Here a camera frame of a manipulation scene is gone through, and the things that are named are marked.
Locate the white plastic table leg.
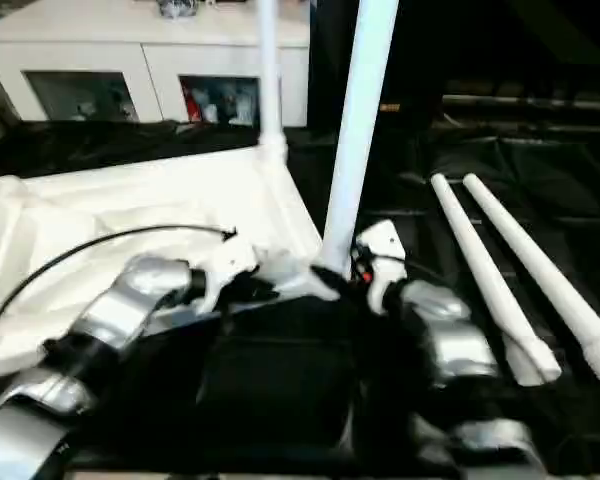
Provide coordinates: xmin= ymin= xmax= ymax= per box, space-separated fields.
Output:
xmin=319 ymin=0 xmax=401 ymax=280
xmin=462 ymin=173 xmax=600 ymax=385
xmin=256 ymin=0 xmax=288 ymax=167
xmin=429 ymin=173 xmax=565 ymax=387

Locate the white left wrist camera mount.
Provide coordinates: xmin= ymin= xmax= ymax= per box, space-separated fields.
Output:
xmin=197 ymin=234 xmax=262 ymax=315

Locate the white glass-door cabinet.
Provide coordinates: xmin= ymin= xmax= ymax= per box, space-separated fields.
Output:
xmin=0 ymin=0 xmax=312 ymax=127

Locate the black table mat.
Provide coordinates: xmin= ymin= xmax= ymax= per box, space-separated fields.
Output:
xmin=0 ymin=117 xmax=600 ymax=480

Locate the white plastic table top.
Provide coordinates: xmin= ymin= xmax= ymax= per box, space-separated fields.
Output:
xmin=0 ymin=144 xmax=342 ymax=382

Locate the clear glass ornament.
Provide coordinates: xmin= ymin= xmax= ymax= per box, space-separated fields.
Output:
xmin=154 ymin=0 xmax=202 ymax=22

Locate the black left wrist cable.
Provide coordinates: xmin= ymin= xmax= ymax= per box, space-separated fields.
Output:
xmin=0 ymin=224 xmax=240 ymax=352

